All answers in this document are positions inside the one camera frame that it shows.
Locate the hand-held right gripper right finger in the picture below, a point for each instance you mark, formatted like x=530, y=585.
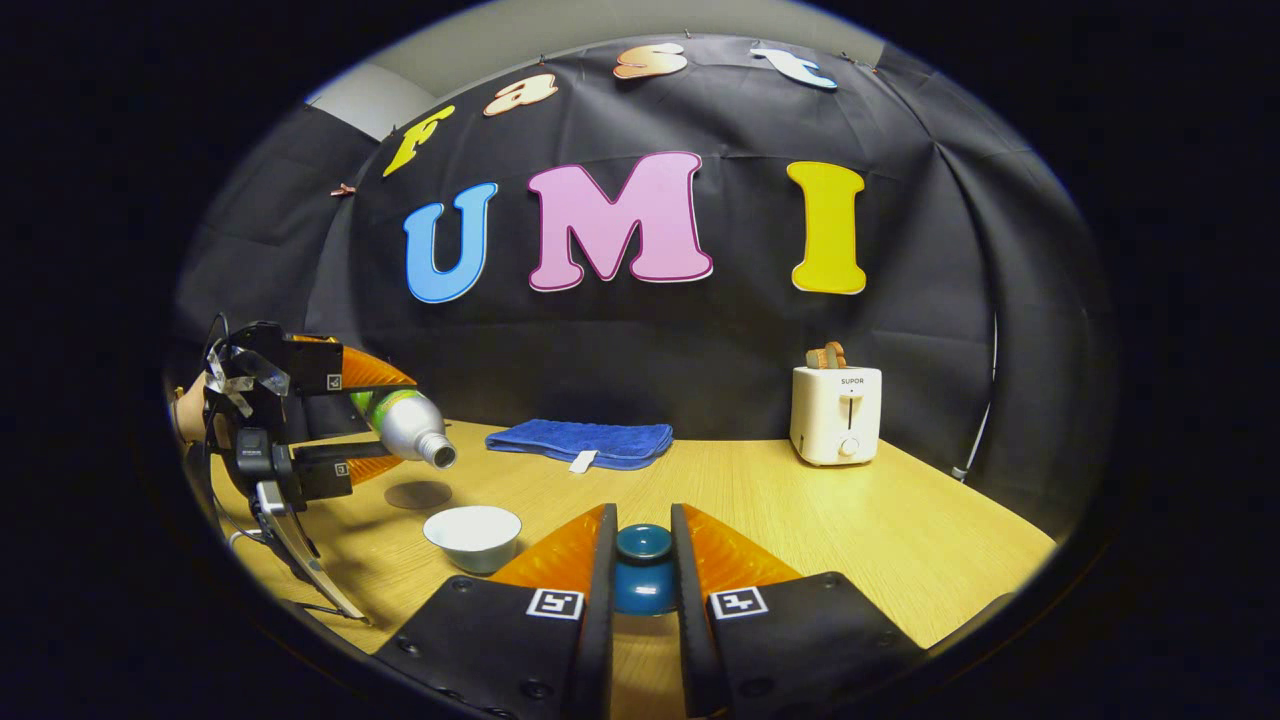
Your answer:
x=690, y=640

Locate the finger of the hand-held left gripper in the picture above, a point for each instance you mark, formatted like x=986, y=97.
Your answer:
x=318, y=372
x=322, y=470

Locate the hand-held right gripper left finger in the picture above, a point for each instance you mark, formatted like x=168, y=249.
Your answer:
x=600, y=640

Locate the teal teacup lid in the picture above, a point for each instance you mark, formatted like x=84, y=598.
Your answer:
x=643, y=590

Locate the silver green water bottle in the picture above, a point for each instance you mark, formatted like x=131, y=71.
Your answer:
x=405, y=425

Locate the round brown coaster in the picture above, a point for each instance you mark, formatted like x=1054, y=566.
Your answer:
x=418, y=495

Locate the white teacup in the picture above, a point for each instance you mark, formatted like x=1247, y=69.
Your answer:
x=470, y=545

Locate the blue folded towel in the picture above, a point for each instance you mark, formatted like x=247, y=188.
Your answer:
x=580, y=440

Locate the white toaster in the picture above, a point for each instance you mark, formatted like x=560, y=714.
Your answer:
x=835, y=415

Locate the black backdrop cloth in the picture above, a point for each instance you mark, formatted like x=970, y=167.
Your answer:
x=700, y=340

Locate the light toast slice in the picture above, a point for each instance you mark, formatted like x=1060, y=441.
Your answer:
x=816, y=358

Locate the brown toast slice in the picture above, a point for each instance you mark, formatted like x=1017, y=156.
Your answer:
x=837, y=353

